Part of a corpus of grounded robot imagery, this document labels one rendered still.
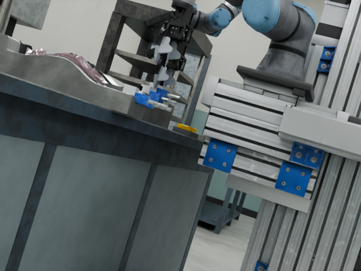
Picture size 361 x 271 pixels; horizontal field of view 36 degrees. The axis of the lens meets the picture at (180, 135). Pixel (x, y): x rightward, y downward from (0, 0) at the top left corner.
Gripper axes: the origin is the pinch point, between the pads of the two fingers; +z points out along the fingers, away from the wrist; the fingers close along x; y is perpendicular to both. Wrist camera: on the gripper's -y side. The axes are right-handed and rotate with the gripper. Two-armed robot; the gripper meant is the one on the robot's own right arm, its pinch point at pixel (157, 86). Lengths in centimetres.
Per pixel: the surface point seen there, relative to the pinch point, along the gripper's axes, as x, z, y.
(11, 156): -93, 32, 16
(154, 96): -31.2, 6.1, 15.8
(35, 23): 8, -14, -73
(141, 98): -58, 9, 25
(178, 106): 583, -30, -245
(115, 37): 324, -67, -227
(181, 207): 23, 44, 16
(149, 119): -26.9, 13.7, 14.3
